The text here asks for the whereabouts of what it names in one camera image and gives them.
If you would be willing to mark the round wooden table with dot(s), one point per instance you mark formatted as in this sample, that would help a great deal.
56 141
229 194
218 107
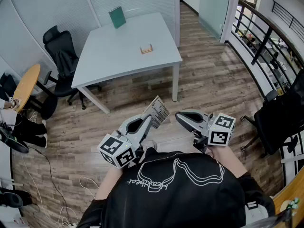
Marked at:
26 87

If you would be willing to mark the printed table card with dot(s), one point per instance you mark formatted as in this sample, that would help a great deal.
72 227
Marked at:
159 111

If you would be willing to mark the person's left forearm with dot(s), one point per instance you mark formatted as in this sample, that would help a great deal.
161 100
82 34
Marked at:
109 182

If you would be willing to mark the wooden card holder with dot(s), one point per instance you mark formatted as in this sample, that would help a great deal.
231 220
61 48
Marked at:
146 50

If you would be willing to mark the black mesh office chair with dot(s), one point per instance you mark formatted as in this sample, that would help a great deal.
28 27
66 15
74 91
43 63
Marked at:
61 56

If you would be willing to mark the wooden desk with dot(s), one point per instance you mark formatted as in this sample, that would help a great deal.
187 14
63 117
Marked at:
289 191

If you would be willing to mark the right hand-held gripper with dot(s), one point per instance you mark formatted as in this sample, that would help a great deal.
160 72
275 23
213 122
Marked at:
218 136

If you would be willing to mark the white square table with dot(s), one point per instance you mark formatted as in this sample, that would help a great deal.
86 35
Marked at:
118 56

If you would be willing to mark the person's right forearm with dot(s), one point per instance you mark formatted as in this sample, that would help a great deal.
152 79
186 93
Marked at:
230 160

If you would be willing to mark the person's shoe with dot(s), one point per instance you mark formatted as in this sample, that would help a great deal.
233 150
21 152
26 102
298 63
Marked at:
150 145

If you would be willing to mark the frosted glass door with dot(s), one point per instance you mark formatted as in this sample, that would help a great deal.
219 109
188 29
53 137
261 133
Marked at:
213 6

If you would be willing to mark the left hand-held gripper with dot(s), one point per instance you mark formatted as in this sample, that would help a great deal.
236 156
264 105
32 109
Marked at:
116 148

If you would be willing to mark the black office chair with armrests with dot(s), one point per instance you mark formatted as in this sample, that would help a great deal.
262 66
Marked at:
280 117

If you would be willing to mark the green book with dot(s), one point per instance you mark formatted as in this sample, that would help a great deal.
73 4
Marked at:
117 16

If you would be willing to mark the person's black printed shirt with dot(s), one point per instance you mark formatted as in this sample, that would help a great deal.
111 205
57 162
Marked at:
178 193

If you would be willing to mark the black metal railing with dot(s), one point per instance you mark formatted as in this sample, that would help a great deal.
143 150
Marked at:
261 44

